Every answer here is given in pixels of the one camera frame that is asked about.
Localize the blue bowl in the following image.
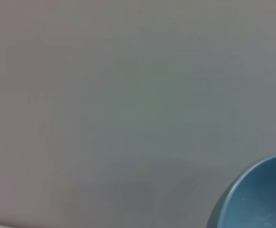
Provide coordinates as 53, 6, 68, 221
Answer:
205, 152, 276, 228

